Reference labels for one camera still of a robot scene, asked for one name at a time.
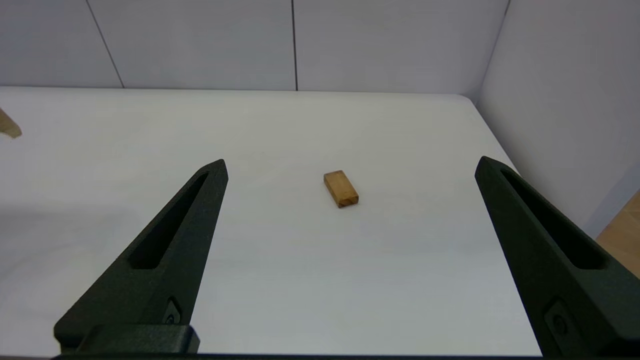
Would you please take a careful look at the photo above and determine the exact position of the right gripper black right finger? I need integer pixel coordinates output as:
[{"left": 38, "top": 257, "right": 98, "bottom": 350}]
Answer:
[{"left": 474, "top": 156, "right": 640, "bottom": 360}]

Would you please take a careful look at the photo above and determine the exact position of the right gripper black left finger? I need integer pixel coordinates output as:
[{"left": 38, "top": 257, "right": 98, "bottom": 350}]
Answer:
[{"left": 54, "top": 159, "right": 229, "bottom": 351}]

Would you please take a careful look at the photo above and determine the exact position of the rectangular wooden building block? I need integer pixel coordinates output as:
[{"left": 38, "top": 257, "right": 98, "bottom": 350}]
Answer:
[{"left": 323, "top": 170, "right": 360, "bottom": 209}]

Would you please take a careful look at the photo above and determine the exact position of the arched wooden building block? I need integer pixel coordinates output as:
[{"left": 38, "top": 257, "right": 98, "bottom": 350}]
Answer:
[{"left": 0, "top": 109, "right": 23, "bottom": 139}]

